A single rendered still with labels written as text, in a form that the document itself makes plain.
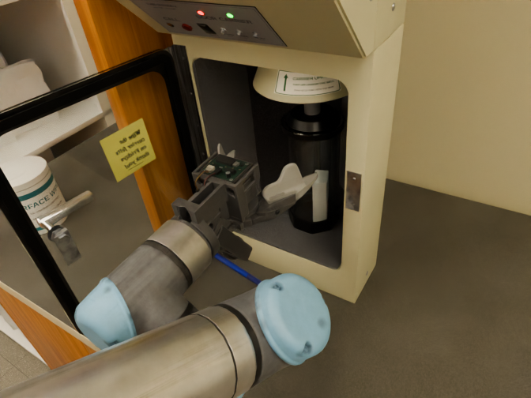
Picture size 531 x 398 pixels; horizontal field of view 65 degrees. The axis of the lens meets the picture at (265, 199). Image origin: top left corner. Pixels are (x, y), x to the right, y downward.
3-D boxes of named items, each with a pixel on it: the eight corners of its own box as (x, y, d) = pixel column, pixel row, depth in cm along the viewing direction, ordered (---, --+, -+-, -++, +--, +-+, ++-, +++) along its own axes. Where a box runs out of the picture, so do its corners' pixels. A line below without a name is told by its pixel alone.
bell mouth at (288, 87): (287, 53, 77) (285, 22, 73) (381, 65, 69) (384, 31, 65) (231, 92, 65) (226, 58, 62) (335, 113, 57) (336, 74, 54)
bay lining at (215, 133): (283, 165, 102) (273, 11, 80) (387, 193, 90) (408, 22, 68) (224, 226, 86) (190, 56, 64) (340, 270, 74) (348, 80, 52)
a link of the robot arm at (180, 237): (198, 295, 50) (149, 271, 54) (221, 268, 53) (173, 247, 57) (183, 253, 45) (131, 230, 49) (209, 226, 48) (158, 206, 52)
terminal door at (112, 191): (213, 238, 88) (170, 46, 63) (82, 339, 71) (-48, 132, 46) (211, 236, 88) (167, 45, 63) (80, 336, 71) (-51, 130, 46)
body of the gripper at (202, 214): (263, 161, 54) (206, 219, 47) (270, 210, 60) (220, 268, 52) (216, 148, 58) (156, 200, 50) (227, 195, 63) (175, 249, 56)
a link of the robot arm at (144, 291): (118, 369, 46) (61, 317, 45) (182, 297, 53) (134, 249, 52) (137, 368, 40) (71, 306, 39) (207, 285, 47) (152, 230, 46)
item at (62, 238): (83, 258, 63) (69, 230, 59) (69, 267, 61) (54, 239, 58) (77, 252, 64) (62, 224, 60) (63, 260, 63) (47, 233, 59)
